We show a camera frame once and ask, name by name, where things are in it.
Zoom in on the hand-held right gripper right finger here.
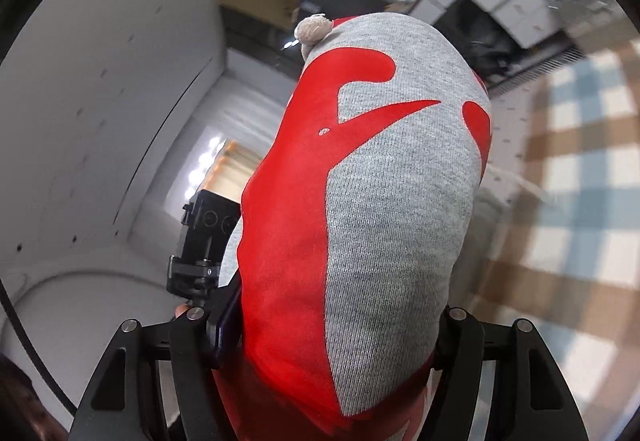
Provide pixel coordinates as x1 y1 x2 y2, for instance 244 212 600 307
410 305 591 441

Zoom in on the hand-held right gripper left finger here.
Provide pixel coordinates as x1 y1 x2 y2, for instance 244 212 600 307
67 278 244 441

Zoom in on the grey printed hoodie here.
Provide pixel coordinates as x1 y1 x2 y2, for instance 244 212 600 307
210 13 493 441

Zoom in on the ceiling lamp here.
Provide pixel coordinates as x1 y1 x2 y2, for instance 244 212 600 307
187 136 226 186

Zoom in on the beige curtain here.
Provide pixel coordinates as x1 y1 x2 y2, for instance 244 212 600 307
200 141 261 202

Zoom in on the white sheer curtain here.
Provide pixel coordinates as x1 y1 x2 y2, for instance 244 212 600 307
190 71 286 156

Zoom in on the dark glass cabinet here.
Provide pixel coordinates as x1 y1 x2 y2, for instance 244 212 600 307
220 0 311 66

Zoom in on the black bag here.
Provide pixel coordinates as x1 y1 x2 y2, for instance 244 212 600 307
445 1 521 82

